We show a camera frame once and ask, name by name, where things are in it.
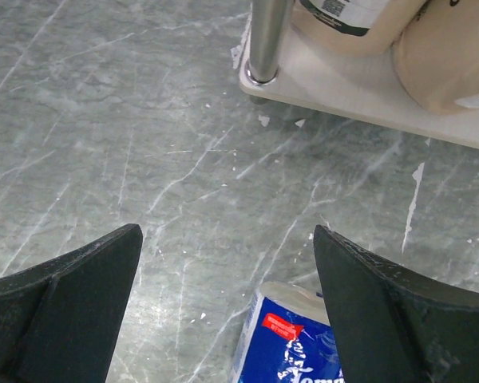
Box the white two-tier shelf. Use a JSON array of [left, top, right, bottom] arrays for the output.
[[239, 1, 479, 149]]

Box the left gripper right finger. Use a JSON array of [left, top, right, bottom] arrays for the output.
[[313, 225, 479, 382]]

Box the blue Tempo tissue pack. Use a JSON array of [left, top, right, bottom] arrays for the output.
[[228, 282, 345, 383]]

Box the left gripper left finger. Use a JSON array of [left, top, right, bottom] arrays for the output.
[[0, 223, 143, 382]]

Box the brown paper roll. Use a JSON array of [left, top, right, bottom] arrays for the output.
[[392, 0, 479, 115], [292, 0, 424, 57]]

